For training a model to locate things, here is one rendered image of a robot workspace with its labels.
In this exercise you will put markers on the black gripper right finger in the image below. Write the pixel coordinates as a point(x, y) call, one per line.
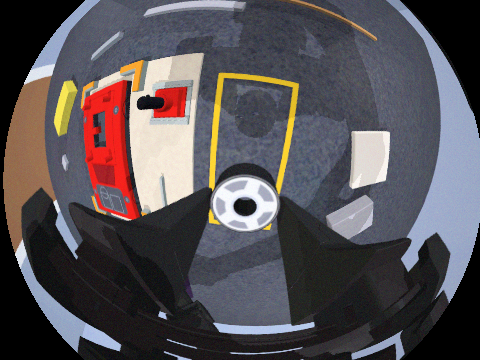
point(320, 265)

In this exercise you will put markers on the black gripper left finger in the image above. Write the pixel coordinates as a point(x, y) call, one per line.
point(157, 248)

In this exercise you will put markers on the white flat square tile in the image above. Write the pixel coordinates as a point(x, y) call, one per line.
point(370, 152)

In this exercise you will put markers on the yellow rectangular block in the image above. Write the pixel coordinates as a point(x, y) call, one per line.
point(64, 107)

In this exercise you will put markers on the white wheel with black tyre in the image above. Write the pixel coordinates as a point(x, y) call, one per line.
point(238, 215)

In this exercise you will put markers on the yellow rectangular outline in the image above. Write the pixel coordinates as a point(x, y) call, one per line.
point(216, 116)

